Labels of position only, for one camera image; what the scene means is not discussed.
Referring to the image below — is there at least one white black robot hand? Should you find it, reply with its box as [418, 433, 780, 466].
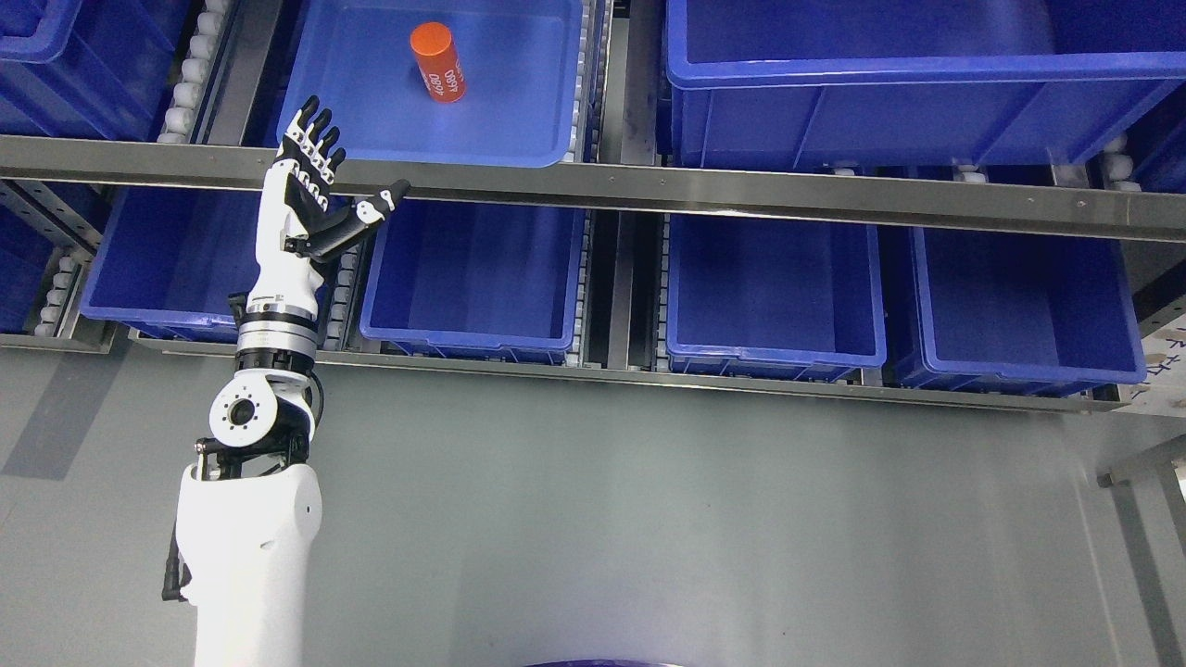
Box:
[246, 95, 412, 312]

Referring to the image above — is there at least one orange cylindrical capacitor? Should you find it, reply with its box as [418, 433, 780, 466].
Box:
[410, 21, 466, 103]

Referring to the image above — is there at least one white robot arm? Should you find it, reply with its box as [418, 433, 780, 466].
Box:
[162, 293, 323, 666]

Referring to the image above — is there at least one grey metal shelf rack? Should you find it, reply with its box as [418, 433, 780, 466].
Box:
[0, 0, 1186, 417]

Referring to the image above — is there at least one blue bin with capacitor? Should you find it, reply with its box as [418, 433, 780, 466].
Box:
[274, 1, 584, 169]

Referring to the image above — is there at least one blue bin lower far left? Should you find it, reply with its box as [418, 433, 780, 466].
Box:
[81, 188, 259, 345]

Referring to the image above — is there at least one blue bin lower centre left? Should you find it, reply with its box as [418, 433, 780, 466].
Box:
[359, 201, 587, 366]

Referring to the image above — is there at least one blue bin upper left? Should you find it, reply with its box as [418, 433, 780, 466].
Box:
[1, 1, 191, 141]

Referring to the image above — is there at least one blue bin lower centre right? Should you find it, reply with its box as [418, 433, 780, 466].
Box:
[665, 215, 890, 383]

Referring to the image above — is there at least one large blue bin upper right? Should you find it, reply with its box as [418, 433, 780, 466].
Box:
[664, 1, 1185, 172]

